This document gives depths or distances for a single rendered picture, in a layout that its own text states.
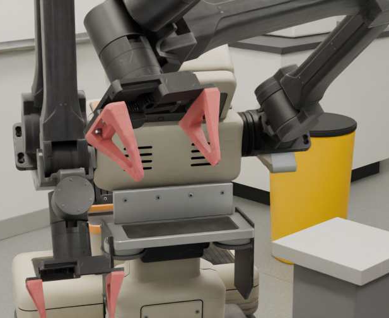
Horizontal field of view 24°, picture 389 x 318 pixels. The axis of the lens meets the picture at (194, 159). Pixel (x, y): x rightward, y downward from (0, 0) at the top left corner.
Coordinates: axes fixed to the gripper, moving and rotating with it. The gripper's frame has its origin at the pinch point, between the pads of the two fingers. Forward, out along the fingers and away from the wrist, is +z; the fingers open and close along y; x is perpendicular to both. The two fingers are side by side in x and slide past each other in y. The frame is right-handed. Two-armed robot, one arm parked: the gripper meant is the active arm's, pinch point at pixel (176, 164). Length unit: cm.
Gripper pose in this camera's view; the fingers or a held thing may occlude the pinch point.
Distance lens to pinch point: 95.7
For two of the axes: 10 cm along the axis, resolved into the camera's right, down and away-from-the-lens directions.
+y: 8.1, -1.6, 5.7
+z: 4.0, 8.5, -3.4
